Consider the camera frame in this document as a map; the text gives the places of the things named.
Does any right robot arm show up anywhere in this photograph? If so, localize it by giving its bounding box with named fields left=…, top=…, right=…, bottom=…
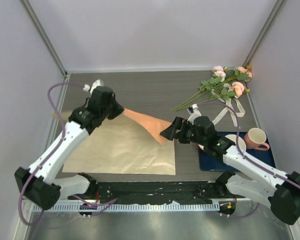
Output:
left=160, top=116, right=300, bottom=225

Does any pink mug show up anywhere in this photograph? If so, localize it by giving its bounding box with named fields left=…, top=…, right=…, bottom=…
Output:
left=243, top=127, right=270, bottom=151

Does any peach fake flower with buds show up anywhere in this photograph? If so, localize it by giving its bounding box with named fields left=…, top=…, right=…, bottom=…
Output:
left=210, top=66, right=252, bottom=92

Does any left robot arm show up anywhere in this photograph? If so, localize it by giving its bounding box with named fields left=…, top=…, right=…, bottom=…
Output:
left=14, top=85, right=124, bottom=211

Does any right white bowl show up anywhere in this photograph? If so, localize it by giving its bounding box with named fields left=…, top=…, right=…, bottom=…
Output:
left=225, top=134, right=247, bottom=152

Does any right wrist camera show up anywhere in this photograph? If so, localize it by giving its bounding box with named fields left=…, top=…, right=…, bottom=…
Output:
left=187, top=104, right=202, bottom=124

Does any dark blue mat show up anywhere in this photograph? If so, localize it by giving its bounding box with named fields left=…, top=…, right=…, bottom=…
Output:
left=198, top=131, right=277, bottom=173

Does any light pink fake flower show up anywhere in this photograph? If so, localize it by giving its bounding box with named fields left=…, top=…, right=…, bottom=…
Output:
left=171, top=65, right=228, bottom=112

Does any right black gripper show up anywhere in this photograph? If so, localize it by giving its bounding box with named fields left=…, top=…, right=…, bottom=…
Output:
left=160, top=116, right=207, bottom=146

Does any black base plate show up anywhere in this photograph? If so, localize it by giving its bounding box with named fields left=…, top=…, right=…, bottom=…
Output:
left=78, top=181, right=235, bottom=205

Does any white slotted cable duct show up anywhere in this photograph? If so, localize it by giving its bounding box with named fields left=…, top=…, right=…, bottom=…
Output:
left=47, top=201, right=220, bottom=212

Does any orange beige wrapping paper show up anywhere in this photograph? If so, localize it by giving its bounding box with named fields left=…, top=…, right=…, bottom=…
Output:
left=62, top=109, right=176, bottom=176

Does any cream ribbon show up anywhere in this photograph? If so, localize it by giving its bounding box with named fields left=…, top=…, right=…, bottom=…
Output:
left=212, top=81, right=246, bottom=127

